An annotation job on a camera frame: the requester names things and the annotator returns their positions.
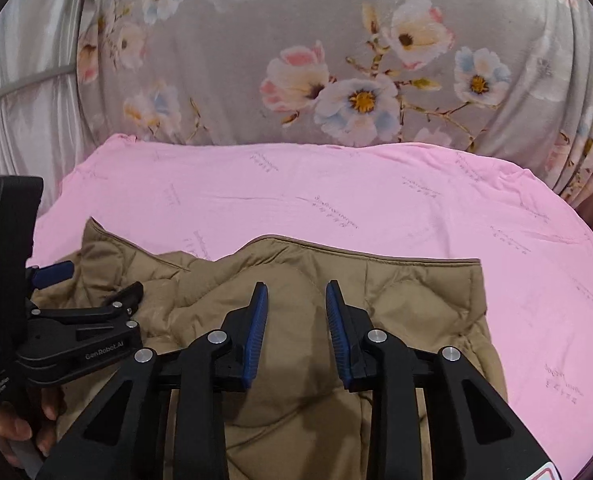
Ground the person's left hand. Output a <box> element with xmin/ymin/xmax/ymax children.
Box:
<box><xmin>0</xmin><ymin>388</ymin><xmax>66</xmax><ymax>468</ymax></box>

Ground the grey floral bedspread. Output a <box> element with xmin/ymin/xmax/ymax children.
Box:
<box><xmin>77</xmin><ymin>0</ymin><xmax>593</xmax><ymax>206</ymax></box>

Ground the olive quilted puffer jacket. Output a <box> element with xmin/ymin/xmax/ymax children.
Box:
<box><xmin>33</xmin><ymin>221</ymin><xmax>506</xmax><ymax>479</ymax></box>

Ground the silver grey satin fabric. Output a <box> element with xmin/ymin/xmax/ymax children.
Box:
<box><xmin>0</xmin><ymin>0</ymin><xmax>95</xmax><ymax>212</ymax></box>

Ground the pink printed sheet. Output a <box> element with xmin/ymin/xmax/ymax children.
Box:
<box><xmin>33</xmin><ymin>134</ymin><xmax>593</xmax><ymax>479</ymax></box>

